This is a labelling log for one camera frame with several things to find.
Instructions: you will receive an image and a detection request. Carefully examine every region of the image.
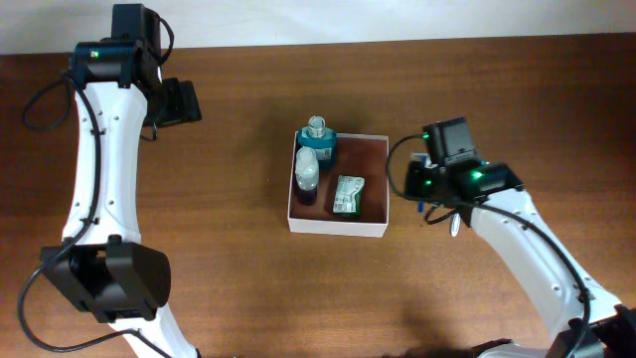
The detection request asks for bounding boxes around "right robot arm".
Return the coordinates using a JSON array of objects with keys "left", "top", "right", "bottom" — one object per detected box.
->
[{"left": 398, "top": 117, "right": 635, "bottom": 357}]

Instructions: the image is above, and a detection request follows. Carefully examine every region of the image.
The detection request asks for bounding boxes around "clear pump bottle purple liquid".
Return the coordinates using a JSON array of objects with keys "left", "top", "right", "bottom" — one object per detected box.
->
[{"left": 294, "top": 146, "right": 319, "bottom": 206}]

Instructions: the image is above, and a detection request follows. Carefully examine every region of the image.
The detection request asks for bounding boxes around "blue white toothbrush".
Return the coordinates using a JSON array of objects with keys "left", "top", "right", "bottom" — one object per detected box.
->
[{"left": 449, "top": 213, "right": 461, "bottom": 238}]

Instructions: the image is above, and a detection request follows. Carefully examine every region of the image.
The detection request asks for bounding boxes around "white cardboard box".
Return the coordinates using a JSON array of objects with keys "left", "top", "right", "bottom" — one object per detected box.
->
[{"left": 287, "top": 133, "right": 390, "bottom": 238}]

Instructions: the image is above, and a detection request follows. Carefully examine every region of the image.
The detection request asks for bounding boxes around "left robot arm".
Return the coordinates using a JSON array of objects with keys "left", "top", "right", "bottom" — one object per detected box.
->
[{"left": 40, "top": 4, "right": 202, "bottom": 357}]

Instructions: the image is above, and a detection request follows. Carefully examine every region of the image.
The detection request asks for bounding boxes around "blue mouthwash bottle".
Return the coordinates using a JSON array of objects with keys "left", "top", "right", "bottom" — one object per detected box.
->
[{"left": 297, "top": 115, "right": 337, "bottom": 168}]

